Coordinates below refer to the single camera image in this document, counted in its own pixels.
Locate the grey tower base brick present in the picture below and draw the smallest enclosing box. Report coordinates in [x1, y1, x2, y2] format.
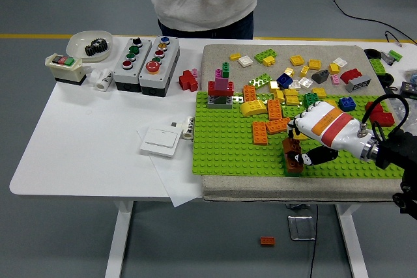
[207, 94, 234, 110]

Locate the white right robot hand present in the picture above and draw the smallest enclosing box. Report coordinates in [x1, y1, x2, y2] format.
[285, 100, 374, 167]

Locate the brown square brick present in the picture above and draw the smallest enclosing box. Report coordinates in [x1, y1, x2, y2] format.
[281, 137, 302, 156]
[285, 154, 304, 174]

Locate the blue brick with circle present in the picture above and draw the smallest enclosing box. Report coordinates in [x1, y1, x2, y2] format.
[276, 72, 294, 89]

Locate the small black part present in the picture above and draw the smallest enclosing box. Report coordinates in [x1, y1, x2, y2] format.
[382, 83, 398, 98]

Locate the white paper sheet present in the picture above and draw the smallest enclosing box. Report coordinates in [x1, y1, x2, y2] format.
[136, 124, 203, 208]

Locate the red brick cluster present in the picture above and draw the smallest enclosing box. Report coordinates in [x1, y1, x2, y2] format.
[178, 70, 199, 92]

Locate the red rounded brick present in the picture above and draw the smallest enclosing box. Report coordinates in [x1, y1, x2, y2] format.
[339, 68, 362, 84]

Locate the black tape roll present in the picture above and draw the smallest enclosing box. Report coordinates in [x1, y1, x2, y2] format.
[377, 72, 395, 85]

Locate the white table leg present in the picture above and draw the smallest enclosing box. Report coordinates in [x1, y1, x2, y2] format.
[335, 204, 369, 278]
[104, 200, 134, 278]

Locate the narrow yellow brick stack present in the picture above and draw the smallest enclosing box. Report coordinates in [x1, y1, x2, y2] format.
[268, 81, 285, 102]

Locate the orange long brick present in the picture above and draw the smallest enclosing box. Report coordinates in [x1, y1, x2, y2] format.
[265, 117, 295, 135]
[252, 120, 270, 145]
[266, 98, 283, 121]
[242, 85, 258, 103]

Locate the dark grey slope brick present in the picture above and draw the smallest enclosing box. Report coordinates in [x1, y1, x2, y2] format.
[311, 69, 330, 84]

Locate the person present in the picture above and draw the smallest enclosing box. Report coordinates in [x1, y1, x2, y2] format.
[148, 0, 264, 40]

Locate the cream red-green switch box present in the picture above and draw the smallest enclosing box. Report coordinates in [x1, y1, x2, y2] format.
[44, 53, 87, 86]

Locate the green studded baseplate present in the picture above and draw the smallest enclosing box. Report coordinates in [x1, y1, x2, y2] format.
[191, 91, 417, 178]

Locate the black ring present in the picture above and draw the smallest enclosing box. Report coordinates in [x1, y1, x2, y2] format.
[363, 48, 382, 61]

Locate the white pipe fitting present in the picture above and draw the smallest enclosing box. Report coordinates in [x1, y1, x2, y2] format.
[85, 66, 114, 91]

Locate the black electronic device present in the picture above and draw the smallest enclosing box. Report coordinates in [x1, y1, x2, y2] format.
[399, 81, 417, 100]

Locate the grey clear part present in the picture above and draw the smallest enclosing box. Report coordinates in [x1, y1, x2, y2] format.
[379, 50, 395, 66]

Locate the metal floor plate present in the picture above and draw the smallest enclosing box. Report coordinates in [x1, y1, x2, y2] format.
[287, 215, 317, 242]

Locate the dark green long brick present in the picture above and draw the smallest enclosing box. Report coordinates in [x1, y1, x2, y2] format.
[303, 92, 320, 109]

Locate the red tower brick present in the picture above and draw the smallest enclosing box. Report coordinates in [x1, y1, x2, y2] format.
[207, 81, 235, 97]

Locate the lime studded plate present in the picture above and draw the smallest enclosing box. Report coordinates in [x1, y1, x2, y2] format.
[368, 58, 386, 76]

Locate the yellow curved brick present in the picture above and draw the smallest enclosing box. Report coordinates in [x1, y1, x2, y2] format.
[239, 99, 268, 117]

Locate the white wall switch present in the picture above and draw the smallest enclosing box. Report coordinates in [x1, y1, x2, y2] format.
[139, 126, 183, 159]

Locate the red square brick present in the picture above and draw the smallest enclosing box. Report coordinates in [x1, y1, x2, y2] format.
[364, 101, 384, 115]

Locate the grey four-button control box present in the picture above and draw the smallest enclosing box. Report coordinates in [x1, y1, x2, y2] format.
[113, 37, 153, 92]

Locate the red long brick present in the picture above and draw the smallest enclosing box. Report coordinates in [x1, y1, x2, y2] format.
[369, 111, 395, 126]

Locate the grey emergency stop control box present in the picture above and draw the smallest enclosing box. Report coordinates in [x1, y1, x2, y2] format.
[139, 35, 180, 97]

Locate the lime long brick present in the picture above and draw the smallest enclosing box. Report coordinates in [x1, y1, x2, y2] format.
[253, 49, 278, 64]
[281, 105, 304, 119]
[248, 72, 274, 90]

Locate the blue square brick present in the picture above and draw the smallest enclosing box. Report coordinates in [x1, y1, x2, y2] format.
[338, 96, 357, 112]

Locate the black hanging cable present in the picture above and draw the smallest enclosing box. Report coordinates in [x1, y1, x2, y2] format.
[308, 204, 319, 278]

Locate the black gear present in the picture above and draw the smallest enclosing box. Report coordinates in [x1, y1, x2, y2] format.
[84, 38, 109, 57]

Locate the clear plastic bag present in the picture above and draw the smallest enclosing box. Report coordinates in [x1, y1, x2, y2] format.
[390, 98, 417, 129]

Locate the white bowl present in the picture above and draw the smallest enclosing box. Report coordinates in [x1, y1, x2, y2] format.
[66, 30, 114, 63]

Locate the grey long brick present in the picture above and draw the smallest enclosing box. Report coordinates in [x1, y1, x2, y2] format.
[345, 75, 373, 93]

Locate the white labelled tube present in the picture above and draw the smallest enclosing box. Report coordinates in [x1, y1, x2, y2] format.
[182, 115, 195, 140]

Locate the black floor cable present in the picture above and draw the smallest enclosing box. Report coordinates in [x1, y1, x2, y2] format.
[323, 0, 417, 46]

